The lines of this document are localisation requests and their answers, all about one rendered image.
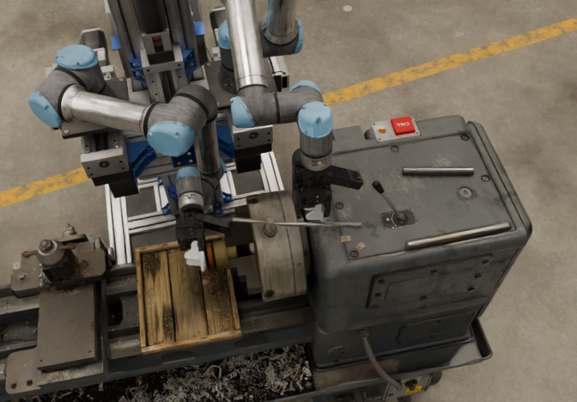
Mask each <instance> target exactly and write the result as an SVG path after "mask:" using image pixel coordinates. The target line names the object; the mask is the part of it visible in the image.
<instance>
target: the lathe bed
mask: <svg viewBox="0 0 577 402"><path fill-rule="evenodd" d="M135 265H136V261H135V262H130V263H125V264H120V265H111V266H109V269H108V276H109V282H106V309H107V310H108V311H107V323H108V324H109V322H111V325H108V324H107V341H108V342H109V353H110V360H108V373H109V379H108V380H107V381H115V380H119V379H124V378H129V377H133V376H138V375H145V374H150V373H154V372H160V371H164V370H169V369H176V368H181V367H185V366H190V365H194V364H199V363H204V362H212V361H216V360H221V359H225V358H230V357H235V356H243V355H247V354H252V353H256V352H260V351H265V350H274V349H278V348H282V347H287V346H291V345H296V344H304V343H309V342H313V324H315V320H316V316H315V312H314V309H313V306H311V305H310V301H309V295H310V293H308V292H306V294H305V295H296V296H291V297H287V298H282V299H277V300H273V301H263V297H262V294H261V293H257V297H256V295H255V294H252V295H253V296H252V297H250V296H251V295H249V294H248V292H247V291H248V289H247V284H246V281H245V282H240V281H239V276H238V273H237V274H232V276H233V281H234V286H237V284H238V285H239V287H238V286H237V287H234V292H235V297H236V301H237V308H238V314H239V319H240V329H241V335H242V338H235V339H230V340H226V341H221V342H216V343H212V344H211V343H210V344H206V345H201V346H197V347H191V348H187V349H183V350H178V348H177V350H174V351H169V352H164V353H160V354H155V355H151V356H143V354H142V352H141V349H142V348H141V345H140V343H141V339H140V338H139V337H140V320H139V309H137V308H139V304H138V295H137V268H136V267H135ZM112 267H113V268H112ZM114 268H115V269H114ZM122 278H123V279H122ZM127 278H129V279H127ZM114 279H115V280H114ZM125 279H126V281H125ZM116 280H117V281H116ZM119 280H120V281H119ZM121 280H122V281H121ZM114 281H115V282H114ZM128 281H130V282H128ZM133 281H134V282H133ZM120 284H121V285H120ZM119 286H120V287H119ZM0 287H1V288H0V341H1V340H2V337H1V335H2V336H3V334H4V333H5V334H4V335H7V334H9V335H7V336H3V340H4V342H5V343H4V342H0V364H1V365H0V371H1V372H0V375H1V376H0V402H5V401H10V400H15V399H23V398H27V397H32V396H36V395H41V394H45V393H40V394H35V395H31V396H26V397H21V398H13V397H11V396H10V395H9V394H8V393H7V392H6V389H5V387H6V377H5V376H4V370H3V369H4V366H5V365H4V364H5V360H4V359H8V357H9V355H10V354H11V353H13V352H17V351H21V350H30V349H34V348H35V347H37V344H38V329H37V330H36V331H35V332H33V331H34V330H35V328H37V326H38V324H39V294H38V295H30V296H24V297H20V298H16V297H15V296H14V295H13V294H12V293H11V292H10V283H8V284H4V285H0ZM111 287H112V289H111ZM115 288H116V289H115ZM245 288H246V289H245ZM115 290H117V291H115ZM119 291H120V293H119ZM239 294H241V295H244V296H243V297H241V296H240V295H239ZM248 295H249V296H248ZM254 295H255V296H254ZM122 296H123V297H122ZM120 297H121V298H120ZM134 297H135V299H133V298H134ZM7 298H9V299H7ZM127 298H128V299H127ZM12 299H13V300H12ZM240 299H243V301H240ZM244 299H245V301H244ZM124 301H125V302H124ZM7 302H8V303H7ZM121 302H122V303H121ZM123 302H124V303H123ZM9 306H11V308H9ZM127 306H128V307H127ZM134 306H135V307H134ZM116 308H119V309H116ZM125 308H126V309H125ZM115 309H116V310H115ZM134 309H135V310H134ZM117 310H118V311H117ZM127 310H128V311H127ZM7 311H8V312H7ZM9 311H10V312H9ZM132 311H133V312H134V315H133V313H132ZM255 311H256V312H255ZM252 312H254V313H252ZM258 312H259V313H258ZM122 313H123V314H122ZM128 313H129V314H128ZM112 314H114V318H115V316H116V317H117V318H115V319H112ZM253 314H254V315H253ZM255 314H256V315H255ZM121 315H123V316H122V317H123V319H122V318H121ZM125 315H127V316H125ZM136 315H137V317H136ZM259 315H260V316H259ZM131 316H132V317H131ZM250 316H251V317H250ZM256 317H257V318H256ZM124 320H125V321H124ZM129 320H130V321H129ZM131 320H132V321H131ZM260 320H261V322H260ZM26 321H28V322H29V323H26ZM133 321H134V322H133ZM135 322H136V324H135ZM252 322H254V323H252ZM121 323H122V324H121ZM117 324H118V325H119V326H117ZM252 325H253V326H252ZM24 326H25V327H24ZM26 326H27V327H26ZM30 326H31V327H34V328H30ZM116 326H117V327H116ZM28 327H29V328H28ZM127 327H128V328H127ZM259 327H261V328H259ZM254 328H255V331H254V330H253V329H254ZM9 330H10V332H9ZM23 334H25V335H23ZM16 335H17V336H18V337H17V336H16ZM13 338H14V340H13ZM116 339H117V340H116ZM120 339H122V340H120ZM136 339H137V341H136ZM11 340H12V341H13V343H11ZM22 340H24V342H22ZM25 340H26V341H27V342H26V341H25ZM14 341H18V342H20V341H21V343H14ZM113 341H114V342H113ZM117 341H119V342H120V343H121V344H119V342H117ZM122 341H123V342H122ZM114 346H115V347H116V348H115V347H114ZM121 347H122V348H121ZM4 348H5V349H4ZM134 348H135V349H134ZM133 349H134V350H133ZM114 350H115V352H114ZM135 350H136V351H135ZM117 352H118V353H117ZM107 381H102V382H107ZM102 382H96V383H92V384H87V385H83V386H79V387H84V386H89V385H93V384H98V383H102ZM71 388H76V387H71ZM71 388H66V389H61V390H57V391H52V392H48V393H54V392H58V391H63V390H67V389H71Z"/></svg>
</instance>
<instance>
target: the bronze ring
mask: <svg viewBox="0 0 577 402"><path fill-rule="evenodd" d="M203 248H204V254H205V259H206V264H207V268H208V270H213V269H215V268H216V267H217V270H220V269H225V268H228V269H230V267H229V261H228V260H229V259H234V258H238V254H237V249H236V246H231V247H227V246H226V241H225V238H223V240H220V241H213V244H210V243H209V244H206V245H203Z"/></svg>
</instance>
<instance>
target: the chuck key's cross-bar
mask: <svg viewBox="0 0 577 402"><path fill-rule="evenodd" d="M232 221H233V222H249V223H258V224H266V220H261V219H252V218H243V217H233V219H232ZM274 225H277V226H286V227H354V228H361V222H280V221H275V223H274Z"/></svg>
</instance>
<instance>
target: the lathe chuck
mask: <svg viewBox="0 0 577 402"><path fill-rule="evenodd" d="M252 198H257V199H258V202H257V203H256V204H248V203H247V200H251V199H252ZM246 205H248V208H249V214H250V218H252V219H261V220H266V218H267V217H268V216H272V217H274V219H275V221H280V222H285V220H284V216H283V212H282V206H281V203H280V199H279V197H278V194H277V192H276V191H274V192H265V193H259V194H254V195H249V196H246ZM251 225H252V236H253V242H254V246H255V251H256V257H257V261H258V270H259V275H260V279H261V284H262V291H263V292H267V290H271V289H272V291H273V290H274V295H272V296H264V294H263V292H261V294H262V297H263V301H264V302H267V301H273V300H277V299H282V298H287V297H291V296H294V295H295V279H294V271H293V264H292V258H291V252H290V247H289V238H288V233H287V229H286V226H277V225H274V226H275V228H276V233H275V234H274V235H272V236H268V235H266V234H265V233H264V227H265V226H266V224H258V223H251Z"/></svg>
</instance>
